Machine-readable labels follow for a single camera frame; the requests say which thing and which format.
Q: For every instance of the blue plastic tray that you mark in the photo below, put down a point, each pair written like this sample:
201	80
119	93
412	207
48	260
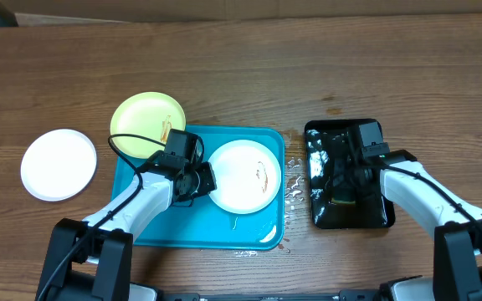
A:
204	224

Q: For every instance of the white plate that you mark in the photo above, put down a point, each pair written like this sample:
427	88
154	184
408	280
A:
247	175
58	165

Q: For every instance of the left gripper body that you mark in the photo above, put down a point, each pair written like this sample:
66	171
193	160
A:
202	181

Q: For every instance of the green yellow sponge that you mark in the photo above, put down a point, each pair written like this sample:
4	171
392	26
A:
343	202

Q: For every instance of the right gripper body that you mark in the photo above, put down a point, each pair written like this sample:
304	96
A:
347	178

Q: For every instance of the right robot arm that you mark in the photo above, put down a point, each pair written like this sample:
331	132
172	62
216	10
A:
454	225

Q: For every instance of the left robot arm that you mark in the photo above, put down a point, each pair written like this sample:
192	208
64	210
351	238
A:
91	259

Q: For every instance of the yellow-green plate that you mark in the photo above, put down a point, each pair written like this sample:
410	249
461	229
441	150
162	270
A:
148	114

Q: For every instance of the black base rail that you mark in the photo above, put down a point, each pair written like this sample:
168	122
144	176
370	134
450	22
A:
343	295

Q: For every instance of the black plastic tray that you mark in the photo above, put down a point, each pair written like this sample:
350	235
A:
321	137

